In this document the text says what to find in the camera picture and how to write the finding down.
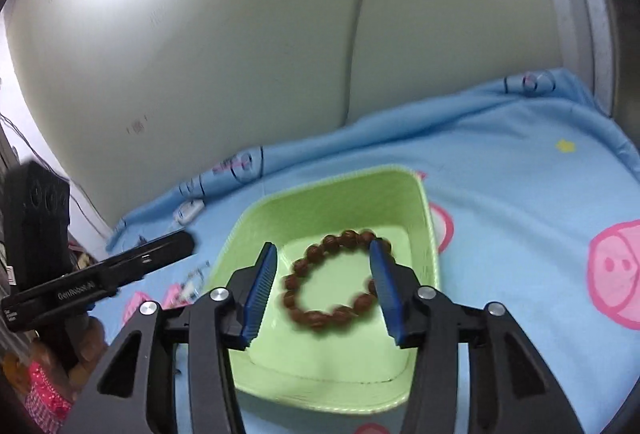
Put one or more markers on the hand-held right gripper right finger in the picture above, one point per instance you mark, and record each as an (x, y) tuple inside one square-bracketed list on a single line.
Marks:
[(385, 294)]

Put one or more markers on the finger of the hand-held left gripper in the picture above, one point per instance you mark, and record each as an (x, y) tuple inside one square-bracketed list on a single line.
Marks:
[(160, 251)]

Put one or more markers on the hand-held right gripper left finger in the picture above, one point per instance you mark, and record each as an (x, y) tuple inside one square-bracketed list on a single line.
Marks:
[(260, 294)]

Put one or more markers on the green tray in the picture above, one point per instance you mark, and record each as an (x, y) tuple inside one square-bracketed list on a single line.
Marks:
[(350, 364)]

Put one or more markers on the person's left forearm pink sleeve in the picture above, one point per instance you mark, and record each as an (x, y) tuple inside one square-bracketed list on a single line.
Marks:
[(42, 389)]

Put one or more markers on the person's left hand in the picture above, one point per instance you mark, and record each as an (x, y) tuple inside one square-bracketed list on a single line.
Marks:
[(92, 339)]

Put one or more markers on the small silver clip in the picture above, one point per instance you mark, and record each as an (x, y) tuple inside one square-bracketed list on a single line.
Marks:
[(195, 284)]

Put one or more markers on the small white device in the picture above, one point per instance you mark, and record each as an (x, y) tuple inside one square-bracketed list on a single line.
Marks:
[(187, 211)]

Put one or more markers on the blue cartoon printed blanket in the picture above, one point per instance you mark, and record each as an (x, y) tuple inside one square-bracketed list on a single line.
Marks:
[(500, 189)]

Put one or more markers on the grey frame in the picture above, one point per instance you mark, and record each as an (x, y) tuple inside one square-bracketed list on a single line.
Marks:
[(600, 14)]

